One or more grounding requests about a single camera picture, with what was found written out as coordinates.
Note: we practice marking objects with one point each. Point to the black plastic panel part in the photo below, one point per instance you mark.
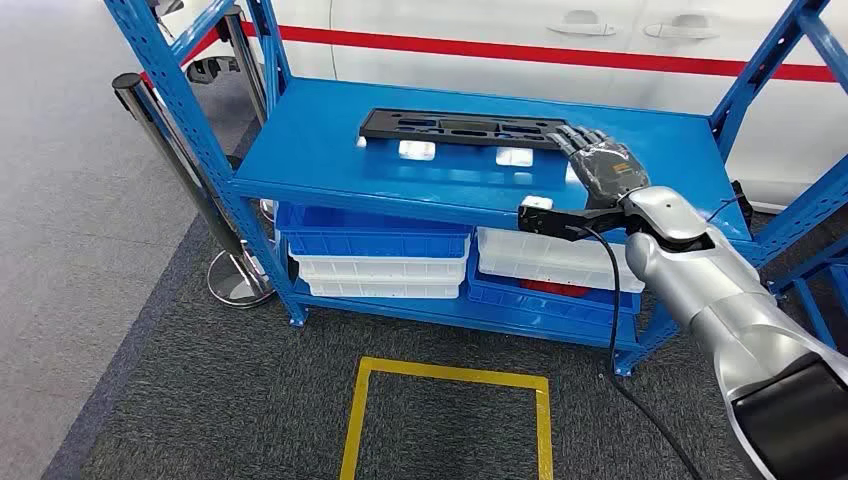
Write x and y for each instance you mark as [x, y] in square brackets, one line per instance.
[464, 129]

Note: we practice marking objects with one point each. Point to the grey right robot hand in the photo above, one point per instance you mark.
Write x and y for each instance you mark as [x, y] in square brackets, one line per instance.
[606, 166]

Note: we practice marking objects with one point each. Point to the blue plastic bin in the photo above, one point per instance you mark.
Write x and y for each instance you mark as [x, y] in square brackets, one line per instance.
[543, 305]
[371, 238]

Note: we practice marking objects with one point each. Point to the black device behind rack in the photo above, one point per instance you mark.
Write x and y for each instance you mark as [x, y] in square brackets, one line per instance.
[742, 202]

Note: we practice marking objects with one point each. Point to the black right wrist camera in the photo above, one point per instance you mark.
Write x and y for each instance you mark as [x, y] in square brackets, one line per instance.
[563, 222]

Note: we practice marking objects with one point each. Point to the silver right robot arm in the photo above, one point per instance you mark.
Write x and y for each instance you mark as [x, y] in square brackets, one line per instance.
[715, 285]

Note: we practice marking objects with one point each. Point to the red barrier belt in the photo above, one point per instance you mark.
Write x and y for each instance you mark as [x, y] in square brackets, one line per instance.
[199, 50]

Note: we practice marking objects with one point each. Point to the chrome stanchion post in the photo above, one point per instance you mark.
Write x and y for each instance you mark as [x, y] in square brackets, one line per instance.
[179, 166]
[245, 60]

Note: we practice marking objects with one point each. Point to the red item in bin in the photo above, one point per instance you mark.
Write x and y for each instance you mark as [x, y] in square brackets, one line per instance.
[553, 288]

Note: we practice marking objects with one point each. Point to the blue metal shelf rack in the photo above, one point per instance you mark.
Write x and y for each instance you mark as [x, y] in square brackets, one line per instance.
[318, 146]

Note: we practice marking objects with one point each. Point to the white car with red stripe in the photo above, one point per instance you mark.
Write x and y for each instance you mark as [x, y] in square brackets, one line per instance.
[464, 20]

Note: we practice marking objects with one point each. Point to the white plastic bin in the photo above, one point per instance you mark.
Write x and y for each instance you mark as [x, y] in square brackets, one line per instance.
[378, 268]
[384, 289]
[543, 262]

